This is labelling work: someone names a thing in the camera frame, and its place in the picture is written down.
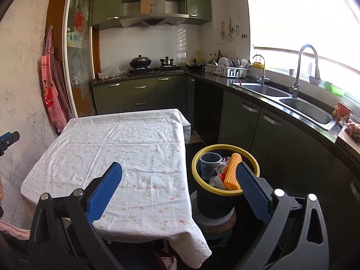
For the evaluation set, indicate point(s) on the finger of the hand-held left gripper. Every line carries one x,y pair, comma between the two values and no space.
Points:
8,140

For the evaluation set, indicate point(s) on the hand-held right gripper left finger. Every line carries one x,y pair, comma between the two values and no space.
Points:
105,191

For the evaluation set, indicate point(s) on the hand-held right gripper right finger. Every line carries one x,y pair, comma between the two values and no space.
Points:
251,192

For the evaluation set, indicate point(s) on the orange foam net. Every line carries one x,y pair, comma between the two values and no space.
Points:
232,174

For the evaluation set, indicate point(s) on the red white milk carton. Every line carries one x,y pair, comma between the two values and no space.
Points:
220,180

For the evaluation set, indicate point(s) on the yellow rimmed trash bin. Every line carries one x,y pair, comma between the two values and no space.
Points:
213,205

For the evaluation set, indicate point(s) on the clear plastic cup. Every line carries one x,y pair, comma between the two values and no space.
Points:
209,166

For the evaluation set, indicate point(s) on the white floral tablecloth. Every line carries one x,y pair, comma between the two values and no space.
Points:
126,146

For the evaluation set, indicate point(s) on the round stool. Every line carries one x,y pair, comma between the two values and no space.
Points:
213,226

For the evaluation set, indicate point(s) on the green sink base cabinets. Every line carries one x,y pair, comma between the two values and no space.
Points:
281,146

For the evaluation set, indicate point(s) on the red checked apron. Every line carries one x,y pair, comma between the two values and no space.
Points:
50,95

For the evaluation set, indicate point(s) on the dark checked apron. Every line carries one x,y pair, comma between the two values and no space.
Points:
60,81

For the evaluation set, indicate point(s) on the steel double sink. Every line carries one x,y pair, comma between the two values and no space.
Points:
303,109

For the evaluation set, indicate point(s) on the green base cabinets with drawers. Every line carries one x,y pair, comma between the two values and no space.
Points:
140,92

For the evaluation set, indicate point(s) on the tall steel faucet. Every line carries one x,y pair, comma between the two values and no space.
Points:
295,87

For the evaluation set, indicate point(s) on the glass sliding door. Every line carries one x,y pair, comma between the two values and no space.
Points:
78,47

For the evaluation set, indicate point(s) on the small steel faucet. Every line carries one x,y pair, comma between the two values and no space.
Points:
263,76

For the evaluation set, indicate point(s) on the clear plastic bags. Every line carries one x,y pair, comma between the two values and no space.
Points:
112,73

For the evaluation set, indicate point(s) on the raw meat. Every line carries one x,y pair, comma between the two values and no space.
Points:
353,128

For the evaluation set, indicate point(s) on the black countertop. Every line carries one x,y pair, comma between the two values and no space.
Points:
213,76

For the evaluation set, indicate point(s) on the red paper cup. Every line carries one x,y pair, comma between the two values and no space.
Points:
342,109

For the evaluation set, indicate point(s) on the white dish rack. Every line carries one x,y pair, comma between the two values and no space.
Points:
225,70

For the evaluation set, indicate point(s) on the yellow container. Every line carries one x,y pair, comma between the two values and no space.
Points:
258,65

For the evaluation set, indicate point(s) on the gas stove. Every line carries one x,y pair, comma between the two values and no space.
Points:
154,70

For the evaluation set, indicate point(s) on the green plastic item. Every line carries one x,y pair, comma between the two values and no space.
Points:
333,88

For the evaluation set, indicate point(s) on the black wok with lid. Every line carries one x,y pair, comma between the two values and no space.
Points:
140,62

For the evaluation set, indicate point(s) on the black frying pan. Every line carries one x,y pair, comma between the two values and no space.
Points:
195,64

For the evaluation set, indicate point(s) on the row of condiment bottles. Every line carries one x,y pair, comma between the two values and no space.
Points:
215,57

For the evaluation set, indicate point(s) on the steel pot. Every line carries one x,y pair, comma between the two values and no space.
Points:
166,62

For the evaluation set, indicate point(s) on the green upper cabinets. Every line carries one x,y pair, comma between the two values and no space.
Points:
107,2

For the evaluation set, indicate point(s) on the steel range hood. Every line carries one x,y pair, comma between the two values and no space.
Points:
154,19

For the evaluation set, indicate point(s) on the window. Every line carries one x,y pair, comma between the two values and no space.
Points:
295,11

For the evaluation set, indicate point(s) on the wooden door frame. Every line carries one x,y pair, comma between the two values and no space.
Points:
57,5

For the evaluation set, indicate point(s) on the wall hanging utensils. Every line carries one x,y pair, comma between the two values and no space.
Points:
229,31

